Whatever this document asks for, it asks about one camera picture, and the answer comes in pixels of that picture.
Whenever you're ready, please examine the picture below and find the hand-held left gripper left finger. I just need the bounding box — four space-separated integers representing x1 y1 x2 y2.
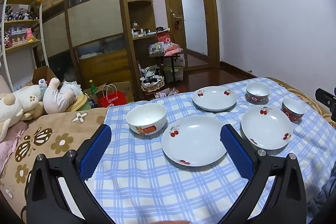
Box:
22 124 113 224

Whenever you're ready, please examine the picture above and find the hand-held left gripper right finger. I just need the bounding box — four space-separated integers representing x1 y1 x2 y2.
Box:
220 124 307 224

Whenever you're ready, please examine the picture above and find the red patterned bowl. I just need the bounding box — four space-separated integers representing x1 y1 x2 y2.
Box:
282 98 306 123
246 82 271 105

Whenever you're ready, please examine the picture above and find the white cherry print plate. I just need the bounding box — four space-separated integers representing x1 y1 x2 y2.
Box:
192 86 237 112
161 115 228 167
241 105 294 150

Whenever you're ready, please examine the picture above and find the white bowl with orange label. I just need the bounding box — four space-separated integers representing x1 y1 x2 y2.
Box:
126 103 167 136

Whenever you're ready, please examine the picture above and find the yellow green cushion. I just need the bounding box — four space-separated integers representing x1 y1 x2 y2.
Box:
66 94 92 112

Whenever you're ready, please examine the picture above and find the red paper shopping bag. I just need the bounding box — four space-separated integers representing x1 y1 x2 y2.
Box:
98 84 128 108

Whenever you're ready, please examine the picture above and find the blue plaid cloth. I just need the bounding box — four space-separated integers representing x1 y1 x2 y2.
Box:
93 77 336 224

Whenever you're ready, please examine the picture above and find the white plush toy with legs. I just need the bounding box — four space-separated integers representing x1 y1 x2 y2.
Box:
42 77 78 114

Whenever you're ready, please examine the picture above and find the white spiky plush toy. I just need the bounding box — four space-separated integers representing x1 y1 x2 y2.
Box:
62 80 83 98

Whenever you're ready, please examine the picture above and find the pink blanket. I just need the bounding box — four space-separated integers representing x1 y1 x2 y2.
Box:
0 119 28 174

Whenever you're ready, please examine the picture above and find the woven basket with toys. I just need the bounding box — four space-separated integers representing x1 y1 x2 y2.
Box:
140 67 165 93

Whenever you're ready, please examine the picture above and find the pile of small packets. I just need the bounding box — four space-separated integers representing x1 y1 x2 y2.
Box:
155 88 179 98

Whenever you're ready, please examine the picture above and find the cream plush toy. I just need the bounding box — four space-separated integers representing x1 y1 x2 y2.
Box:
0 86 45 143

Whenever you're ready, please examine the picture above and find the grey blue blanket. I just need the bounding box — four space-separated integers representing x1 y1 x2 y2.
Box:
306 169 336 224

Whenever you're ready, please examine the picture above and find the open cardboard box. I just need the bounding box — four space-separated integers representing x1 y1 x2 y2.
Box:
31 66 63 88

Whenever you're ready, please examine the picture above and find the clear plastic storage box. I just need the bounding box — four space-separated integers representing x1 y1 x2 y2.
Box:
161 59 185 82

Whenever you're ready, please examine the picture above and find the small dark folding table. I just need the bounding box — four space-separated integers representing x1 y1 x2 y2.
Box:
148 52 185 83

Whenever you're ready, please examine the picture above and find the clear plastic container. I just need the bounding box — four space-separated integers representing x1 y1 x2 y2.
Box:
148 43 164 55

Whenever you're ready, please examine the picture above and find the pink cloth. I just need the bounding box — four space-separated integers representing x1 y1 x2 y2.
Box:
164 43 184 56

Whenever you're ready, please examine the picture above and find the pink figurine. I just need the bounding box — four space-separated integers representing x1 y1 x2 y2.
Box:
25 28 37 42

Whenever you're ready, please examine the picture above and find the wooden wardrobe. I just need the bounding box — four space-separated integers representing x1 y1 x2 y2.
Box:
31 0 158 104

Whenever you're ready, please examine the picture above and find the white ladder shelf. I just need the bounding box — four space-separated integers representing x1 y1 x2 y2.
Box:
0 0 49 93

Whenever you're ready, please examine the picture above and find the row of dark figurines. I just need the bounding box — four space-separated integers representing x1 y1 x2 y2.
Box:
0 5 36 21

